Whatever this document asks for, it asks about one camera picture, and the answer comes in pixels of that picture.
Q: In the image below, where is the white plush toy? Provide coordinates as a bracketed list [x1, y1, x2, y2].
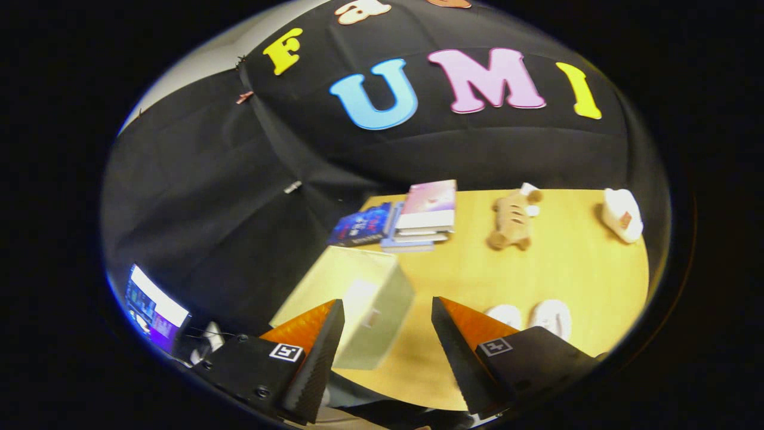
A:
[599, 188, 645, 245]

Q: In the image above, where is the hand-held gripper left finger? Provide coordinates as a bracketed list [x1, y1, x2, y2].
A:
[190, 299, 346, 426]

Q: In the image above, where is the light blue book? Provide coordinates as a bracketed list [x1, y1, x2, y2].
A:
[380, 201, 436, 253]

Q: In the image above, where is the computer monitor screen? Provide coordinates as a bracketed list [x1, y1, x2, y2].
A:
[123, 263, 192, 355]

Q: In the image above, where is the dark blue book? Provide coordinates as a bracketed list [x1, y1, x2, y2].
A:
[326, 201, 394, 248]

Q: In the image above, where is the pink cover book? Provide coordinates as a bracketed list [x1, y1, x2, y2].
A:
[395, 179, 458, 233]

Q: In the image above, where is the brown plush toy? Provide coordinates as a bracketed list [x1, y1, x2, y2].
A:
[486, 182, 544, 252]

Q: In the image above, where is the pale green storage box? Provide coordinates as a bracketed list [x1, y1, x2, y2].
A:
[269, 244, 416, 371]

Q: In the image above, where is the white thin book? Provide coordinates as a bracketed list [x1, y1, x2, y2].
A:
[392, 225, 455, 244]

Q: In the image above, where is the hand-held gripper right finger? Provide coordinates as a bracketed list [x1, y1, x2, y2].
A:
[430, 296, 603, 419]

